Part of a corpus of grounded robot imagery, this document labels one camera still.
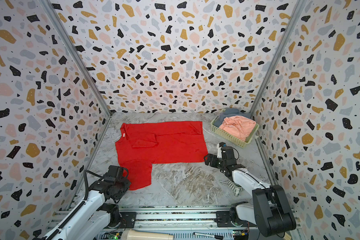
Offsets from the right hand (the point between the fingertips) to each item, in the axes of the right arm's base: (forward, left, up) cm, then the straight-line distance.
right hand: (208, 155), depth 90 cm
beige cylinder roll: (-39, +31, -5) cm, 50 cm away
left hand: (-15, +44, -4) cm, 47 cm away
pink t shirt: (+21, -22, +2) cm, 30 cm away
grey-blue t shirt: (+36, -18, 0) cm, 41 cm away
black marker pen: (-39, -2, -7) cm, 40 cm away
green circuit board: (-40, +47, -7) cm, 62 cm away
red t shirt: (+10, +44, -5) cm, 46 cm away
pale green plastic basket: (+17, -15, -1) cm, 22 cm away
